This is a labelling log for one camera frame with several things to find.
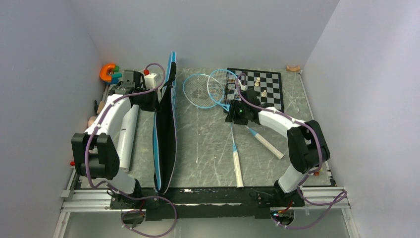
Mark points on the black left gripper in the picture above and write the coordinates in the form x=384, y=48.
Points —
x=154, y=103

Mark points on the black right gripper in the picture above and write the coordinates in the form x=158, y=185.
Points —
x=232, y=115

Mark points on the blue racket bag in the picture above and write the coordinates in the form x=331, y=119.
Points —
x=164, y=130

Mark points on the blue racket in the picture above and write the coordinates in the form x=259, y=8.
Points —
x=221, y=90
x=208, y=150

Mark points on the white shuttlecock tube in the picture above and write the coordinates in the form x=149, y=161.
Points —
x=126, y=137

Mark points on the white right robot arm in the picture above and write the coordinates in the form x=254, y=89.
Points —
x=307, y=147

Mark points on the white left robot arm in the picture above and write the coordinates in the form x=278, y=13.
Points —
x=102, y=153

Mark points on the white chess piece upper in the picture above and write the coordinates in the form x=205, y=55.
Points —
x=257, y=82

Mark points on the black white chessboard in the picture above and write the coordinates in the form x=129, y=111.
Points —
x=270, y=81

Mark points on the teal blue toy blocks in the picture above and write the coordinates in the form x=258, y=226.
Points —
x=115, y=74

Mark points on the orange horseshoe magnet toy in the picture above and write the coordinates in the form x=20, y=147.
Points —
x=106, y=72

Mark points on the wooden rolling pin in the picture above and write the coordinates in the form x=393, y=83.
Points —
x=91, y=120

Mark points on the wooden arch block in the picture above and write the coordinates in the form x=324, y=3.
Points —
x=293, y=68

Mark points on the colourful brick toy train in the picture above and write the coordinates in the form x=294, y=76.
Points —
x=318, y=172

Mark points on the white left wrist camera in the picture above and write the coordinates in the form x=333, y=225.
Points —
x=151, y=80

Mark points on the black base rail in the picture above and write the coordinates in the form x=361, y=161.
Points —
x=211, y=202

